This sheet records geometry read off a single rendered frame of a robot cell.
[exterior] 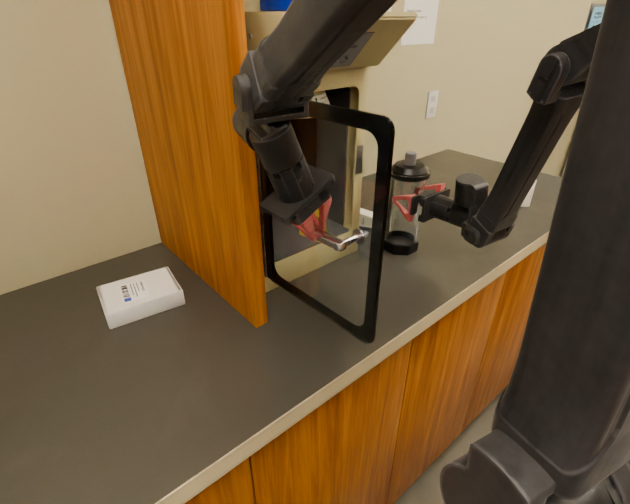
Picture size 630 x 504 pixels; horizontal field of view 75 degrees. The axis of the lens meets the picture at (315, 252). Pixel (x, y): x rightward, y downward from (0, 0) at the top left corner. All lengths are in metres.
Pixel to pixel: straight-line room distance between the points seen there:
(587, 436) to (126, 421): 0.66
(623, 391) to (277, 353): 0.65
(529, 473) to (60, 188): 1.09
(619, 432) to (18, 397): 0.84
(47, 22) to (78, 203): 0.40
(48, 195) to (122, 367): 0.49
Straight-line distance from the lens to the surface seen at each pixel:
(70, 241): 1.21
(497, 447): 0.28
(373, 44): 0.89
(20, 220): 1.17
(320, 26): 0.37
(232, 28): 0.67
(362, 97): 0.99
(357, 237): 0.64
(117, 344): 0.92
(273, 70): 0.46
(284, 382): 0.76
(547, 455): 0.27
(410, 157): 1.05
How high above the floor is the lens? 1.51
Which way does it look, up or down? 30 degrees down
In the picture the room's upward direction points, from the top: straight up
